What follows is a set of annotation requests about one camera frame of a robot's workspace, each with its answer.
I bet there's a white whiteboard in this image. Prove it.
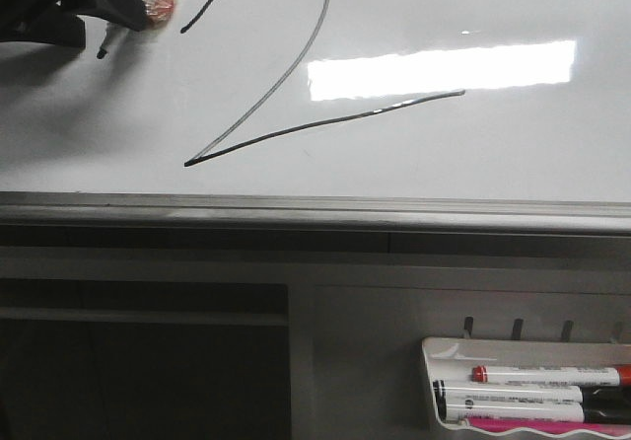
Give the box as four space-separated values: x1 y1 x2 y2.
1 0 630 202

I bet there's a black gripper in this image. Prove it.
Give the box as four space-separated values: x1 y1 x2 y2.
1 0 148 46

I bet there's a black capped white marker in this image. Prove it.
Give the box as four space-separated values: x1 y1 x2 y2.
432 380 630 403
438 400 630 424

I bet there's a lower black capped white marker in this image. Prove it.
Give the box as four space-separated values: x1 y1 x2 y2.
438 400 630 424

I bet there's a red capped white marker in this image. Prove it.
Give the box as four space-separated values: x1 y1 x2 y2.
471 364 630 387

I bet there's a pink marker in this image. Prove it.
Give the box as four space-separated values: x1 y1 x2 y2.
460 417 630 437

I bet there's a grey perforated stand panel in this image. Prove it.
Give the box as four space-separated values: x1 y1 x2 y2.
1 226 630 439

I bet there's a grey aluminium whiteboard frame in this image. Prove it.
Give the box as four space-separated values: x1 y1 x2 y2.
1 191 630 237

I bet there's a white plastic marker tray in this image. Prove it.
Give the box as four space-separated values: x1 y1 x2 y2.
418 337 630 439

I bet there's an upper black capped white marker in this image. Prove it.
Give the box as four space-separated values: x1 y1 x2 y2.
432 380 630 403

